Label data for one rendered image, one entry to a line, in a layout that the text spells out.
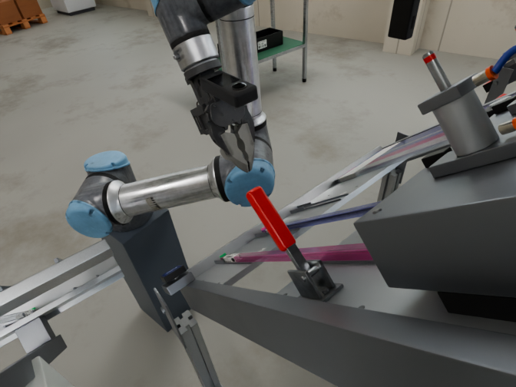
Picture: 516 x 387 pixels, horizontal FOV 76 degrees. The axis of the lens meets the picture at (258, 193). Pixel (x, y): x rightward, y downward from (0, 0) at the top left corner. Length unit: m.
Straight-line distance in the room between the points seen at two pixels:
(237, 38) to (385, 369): 0.68
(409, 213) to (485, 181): 0.04
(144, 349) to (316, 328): 1.29
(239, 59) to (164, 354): 1.12
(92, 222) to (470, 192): 0.84
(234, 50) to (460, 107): 0.62
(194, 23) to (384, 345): 0.56
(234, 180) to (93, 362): 1.05
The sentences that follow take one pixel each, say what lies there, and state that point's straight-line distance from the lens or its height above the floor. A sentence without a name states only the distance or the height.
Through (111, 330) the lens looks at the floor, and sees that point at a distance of 1.61.
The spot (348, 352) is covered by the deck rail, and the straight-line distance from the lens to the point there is 0.23.
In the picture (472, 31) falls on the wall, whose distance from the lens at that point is 4.17.
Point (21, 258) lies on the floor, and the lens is 2.13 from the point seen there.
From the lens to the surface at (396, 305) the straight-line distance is 0.24.
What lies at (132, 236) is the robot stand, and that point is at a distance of 1.09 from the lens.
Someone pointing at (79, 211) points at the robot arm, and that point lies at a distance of 0.90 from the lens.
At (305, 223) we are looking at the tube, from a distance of 0.57.
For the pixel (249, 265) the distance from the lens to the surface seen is 0.54.
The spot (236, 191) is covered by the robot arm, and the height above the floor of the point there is 0.79.
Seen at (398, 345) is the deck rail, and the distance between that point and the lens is 0.19.
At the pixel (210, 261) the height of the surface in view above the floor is 0.73.
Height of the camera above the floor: 1.28
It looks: 41 degrees down
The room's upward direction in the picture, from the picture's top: 5 degrees counter-clockwise
